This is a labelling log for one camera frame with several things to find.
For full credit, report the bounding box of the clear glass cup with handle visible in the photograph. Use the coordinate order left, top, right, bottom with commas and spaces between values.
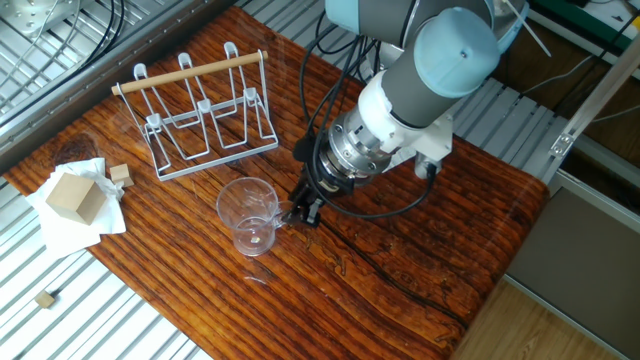
216, 178, 302, 258

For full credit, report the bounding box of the white wire cup rack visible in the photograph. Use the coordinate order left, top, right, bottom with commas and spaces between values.
112, 42, 282, 183

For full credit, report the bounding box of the large wooden block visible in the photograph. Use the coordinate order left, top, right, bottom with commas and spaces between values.
45, 172, 107, 225

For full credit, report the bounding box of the crumpled white paper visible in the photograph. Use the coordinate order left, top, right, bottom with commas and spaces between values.
25, 157, 129, 251

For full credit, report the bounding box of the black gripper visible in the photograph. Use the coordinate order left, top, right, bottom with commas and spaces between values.
289, 165, 347, 230

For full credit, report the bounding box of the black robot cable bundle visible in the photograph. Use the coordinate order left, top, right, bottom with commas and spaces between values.
294, 28, 443, 223

